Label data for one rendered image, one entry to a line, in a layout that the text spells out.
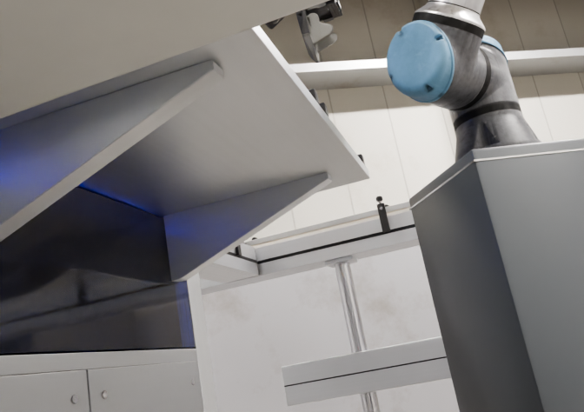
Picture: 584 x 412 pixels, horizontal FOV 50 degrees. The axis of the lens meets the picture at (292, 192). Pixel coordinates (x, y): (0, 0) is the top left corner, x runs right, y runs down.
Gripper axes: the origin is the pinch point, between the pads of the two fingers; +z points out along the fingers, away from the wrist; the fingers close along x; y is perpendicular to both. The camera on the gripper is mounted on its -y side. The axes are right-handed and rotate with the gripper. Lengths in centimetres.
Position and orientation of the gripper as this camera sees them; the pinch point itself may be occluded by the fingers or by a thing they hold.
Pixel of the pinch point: (312, 56)
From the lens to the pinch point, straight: 123.8
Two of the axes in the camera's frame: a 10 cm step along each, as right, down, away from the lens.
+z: 1.8, 9.5, -2.7
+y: 9.4, -2.5, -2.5
